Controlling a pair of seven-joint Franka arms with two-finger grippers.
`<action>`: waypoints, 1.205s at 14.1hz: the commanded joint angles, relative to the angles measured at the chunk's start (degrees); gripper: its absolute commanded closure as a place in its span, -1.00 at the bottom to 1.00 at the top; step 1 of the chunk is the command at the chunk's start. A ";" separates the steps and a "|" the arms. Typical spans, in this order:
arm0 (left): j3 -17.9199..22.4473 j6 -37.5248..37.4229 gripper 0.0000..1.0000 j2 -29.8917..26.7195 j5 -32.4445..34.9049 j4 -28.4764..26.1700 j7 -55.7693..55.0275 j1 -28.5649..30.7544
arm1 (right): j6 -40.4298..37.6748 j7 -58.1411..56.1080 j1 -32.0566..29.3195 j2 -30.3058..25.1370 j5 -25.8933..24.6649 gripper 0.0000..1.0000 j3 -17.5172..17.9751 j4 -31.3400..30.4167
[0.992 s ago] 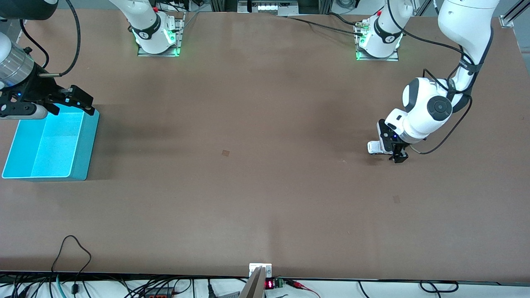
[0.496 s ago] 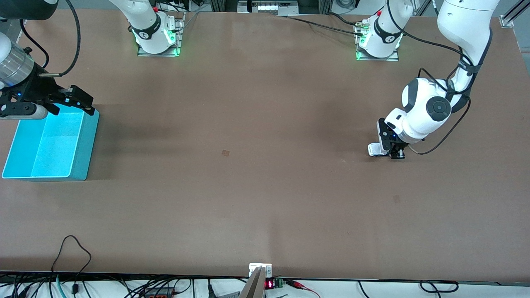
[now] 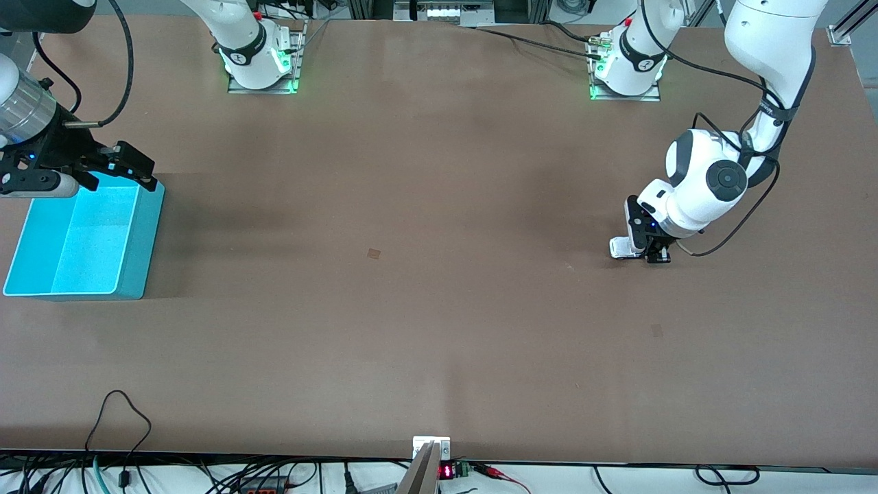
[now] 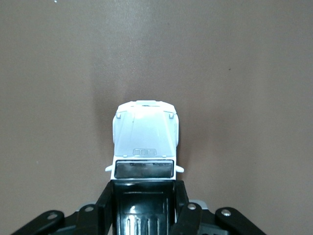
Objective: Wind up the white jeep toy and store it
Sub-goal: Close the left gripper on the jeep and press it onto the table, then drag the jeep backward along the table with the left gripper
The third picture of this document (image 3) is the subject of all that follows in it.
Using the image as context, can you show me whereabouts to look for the teal plastic storage bin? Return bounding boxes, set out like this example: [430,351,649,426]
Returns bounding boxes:
[3,175,166,301]

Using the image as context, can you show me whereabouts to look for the long black table cable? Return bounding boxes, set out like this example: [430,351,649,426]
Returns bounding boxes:
[475,26,607,61]

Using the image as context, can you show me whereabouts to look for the black coiled cable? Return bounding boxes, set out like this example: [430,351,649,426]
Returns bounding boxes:
[695,464,761,486]

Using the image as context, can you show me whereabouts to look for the white jeep toy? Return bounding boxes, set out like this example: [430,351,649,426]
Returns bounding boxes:
[609,235,670,262]

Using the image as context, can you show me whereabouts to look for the red clip leads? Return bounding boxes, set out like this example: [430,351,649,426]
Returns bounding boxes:
[471,462,532,494]

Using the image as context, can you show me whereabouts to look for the grey control box with lights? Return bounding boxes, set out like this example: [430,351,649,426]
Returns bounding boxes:
[393,0,496,27]

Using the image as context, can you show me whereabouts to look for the thin black looped cable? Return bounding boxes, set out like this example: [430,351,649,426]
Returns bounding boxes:
[84,390,153,489]

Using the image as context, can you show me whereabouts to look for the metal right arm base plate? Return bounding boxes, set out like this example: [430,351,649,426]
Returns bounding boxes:
[228,19,307,95]

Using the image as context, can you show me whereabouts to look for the aluminium profile bracket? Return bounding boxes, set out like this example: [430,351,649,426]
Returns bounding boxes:
[827,0,878,47]

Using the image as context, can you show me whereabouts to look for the short black table cable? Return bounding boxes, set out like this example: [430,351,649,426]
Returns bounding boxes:
[541,21,604,44]

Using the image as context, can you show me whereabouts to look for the grey metal camera bar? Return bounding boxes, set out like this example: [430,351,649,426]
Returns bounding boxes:
[396,441,441,494]

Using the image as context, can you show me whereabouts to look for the white mounting plate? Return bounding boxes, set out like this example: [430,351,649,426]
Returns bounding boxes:
[412,436,451,462]

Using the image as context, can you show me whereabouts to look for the black device orange buttons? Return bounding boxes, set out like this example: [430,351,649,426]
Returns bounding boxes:
[237,477,292,494]

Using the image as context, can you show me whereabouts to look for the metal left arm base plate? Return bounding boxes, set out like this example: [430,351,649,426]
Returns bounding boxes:
[586,38,663,102]

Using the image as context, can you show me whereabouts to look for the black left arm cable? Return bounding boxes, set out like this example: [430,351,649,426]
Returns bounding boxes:
[638,0,784,258]

